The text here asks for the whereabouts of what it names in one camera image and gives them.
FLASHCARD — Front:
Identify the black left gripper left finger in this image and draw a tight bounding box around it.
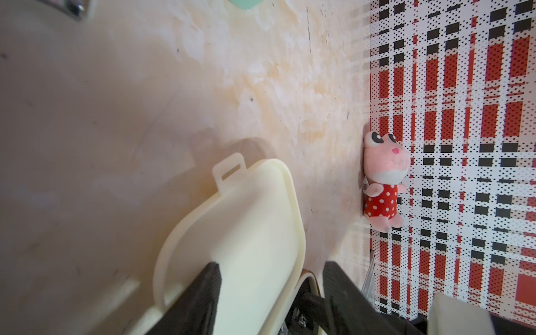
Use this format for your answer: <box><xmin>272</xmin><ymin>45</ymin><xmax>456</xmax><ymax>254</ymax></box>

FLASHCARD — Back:
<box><xmin>147</xmin><ymin>262</ymin><xmax>222</xmax><ymax>334</ymax></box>

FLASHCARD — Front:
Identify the cream manicure case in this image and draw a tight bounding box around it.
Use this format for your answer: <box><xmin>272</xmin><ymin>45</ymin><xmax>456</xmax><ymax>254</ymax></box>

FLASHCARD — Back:
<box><xmin>132</xmin><ymin>153</ymin><xmax>308</xmax><ymax>334</ymax></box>

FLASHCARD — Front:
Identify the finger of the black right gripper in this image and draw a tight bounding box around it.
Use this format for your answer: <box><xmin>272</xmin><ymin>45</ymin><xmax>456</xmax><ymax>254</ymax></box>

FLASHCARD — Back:
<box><xmin>288</xmin><ymin>292</ymin><xmax>329</xmax><ymax>334</ymax></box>

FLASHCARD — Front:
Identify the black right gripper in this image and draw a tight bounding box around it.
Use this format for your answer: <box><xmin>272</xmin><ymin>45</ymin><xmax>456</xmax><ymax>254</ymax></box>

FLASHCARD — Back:
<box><xmin>427</xmin><ymin>294</ymin><xmax>535</xmax><ymax>335</ymax></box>

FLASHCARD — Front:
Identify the cream nail clipper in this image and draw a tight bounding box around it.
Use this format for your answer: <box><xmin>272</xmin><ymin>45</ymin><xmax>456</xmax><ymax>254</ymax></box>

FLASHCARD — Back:
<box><xmin>39</xmin><ymin>0</ymin><xmax>91</xmax><ymax>21</ymax></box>

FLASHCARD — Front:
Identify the pink frog plush red dress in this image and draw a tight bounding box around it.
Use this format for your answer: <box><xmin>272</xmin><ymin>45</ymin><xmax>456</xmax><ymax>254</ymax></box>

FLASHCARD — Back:
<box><xmin>363</xmin><ymin>131</ymin><xmax>410</xmax><ymax>233</ymax></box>

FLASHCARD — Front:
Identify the mint green manicure case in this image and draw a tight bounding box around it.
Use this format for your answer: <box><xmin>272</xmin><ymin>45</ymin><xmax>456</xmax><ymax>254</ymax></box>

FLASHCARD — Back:
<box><xmin>230</xmin><ymin>0</ymin><xmax>262</xmax><ymax>10</ymax></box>

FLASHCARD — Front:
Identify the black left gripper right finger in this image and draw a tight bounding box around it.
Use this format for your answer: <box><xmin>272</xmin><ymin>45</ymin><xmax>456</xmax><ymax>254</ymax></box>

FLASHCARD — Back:
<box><xmin>322</xmin><ymin>261</ymin><xmax>423</xmax><ymax>334</ymax></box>

